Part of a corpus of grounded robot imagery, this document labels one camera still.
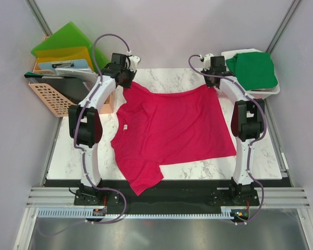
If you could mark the yellow plastic folder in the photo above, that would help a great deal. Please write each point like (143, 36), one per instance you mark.
(63, 54)

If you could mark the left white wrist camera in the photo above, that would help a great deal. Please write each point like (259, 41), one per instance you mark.
(132, 61)

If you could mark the green t shirt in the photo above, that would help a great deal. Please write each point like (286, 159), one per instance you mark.
(253, 70)

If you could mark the white paper documents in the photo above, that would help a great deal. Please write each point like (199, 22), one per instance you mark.
(88, 76)

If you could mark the aluminium corner post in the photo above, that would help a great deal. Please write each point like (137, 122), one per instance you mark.
(290, 13)
(36, 11)

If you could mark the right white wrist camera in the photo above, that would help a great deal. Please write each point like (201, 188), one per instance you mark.
(206, 60)

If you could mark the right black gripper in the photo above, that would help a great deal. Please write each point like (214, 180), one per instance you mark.
(208, 84)

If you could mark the right aluminium corner post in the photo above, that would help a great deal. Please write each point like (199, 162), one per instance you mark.
(290, 13)

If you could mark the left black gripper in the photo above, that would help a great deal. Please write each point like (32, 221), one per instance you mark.
(132, 75)

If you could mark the white slotted cable duct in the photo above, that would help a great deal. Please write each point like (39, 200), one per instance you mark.
(93, 213)

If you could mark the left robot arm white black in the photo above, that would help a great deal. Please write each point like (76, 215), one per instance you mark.
(85, 126)

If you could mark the aluminium frame rail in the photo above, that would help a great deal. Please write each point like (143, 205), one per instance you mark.
(278, 197)

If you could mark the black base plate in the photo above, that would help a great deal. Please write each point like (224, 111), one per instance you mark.
(168, 197)

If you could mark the white t shirt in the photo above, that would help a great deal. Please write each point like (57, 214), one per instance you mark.
(231, 54)

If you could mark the green plastic folder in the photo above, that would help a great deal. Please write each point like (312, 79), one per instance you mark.
(71, 36)

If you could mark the left aluminium corner post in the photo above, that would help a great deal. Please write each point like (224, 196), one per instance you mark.
(36, 11)

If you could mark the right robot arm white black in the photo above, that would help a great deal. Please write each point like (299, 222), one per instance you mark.
(248, 125)

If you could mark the peach perforated file organizer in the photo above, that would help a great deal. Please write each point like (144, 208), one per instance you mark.
(55, 101)

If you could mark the white plastic laundry basket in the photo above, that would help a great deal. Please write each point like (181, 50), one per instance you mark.
(264, 93)

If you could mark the blue clipboard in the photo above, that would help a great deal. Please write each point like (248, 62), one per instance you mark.
(70, 64)

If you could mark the pink red t shirt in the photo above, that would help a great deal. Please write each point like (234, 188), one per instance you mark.
(156, 129)

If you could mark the black folder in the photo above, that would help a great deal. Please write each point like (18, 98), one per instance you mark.
(73, 88)

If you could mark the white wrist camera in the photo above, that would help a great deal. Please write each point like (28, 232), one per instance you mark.
(132, 61)
(206, 60)

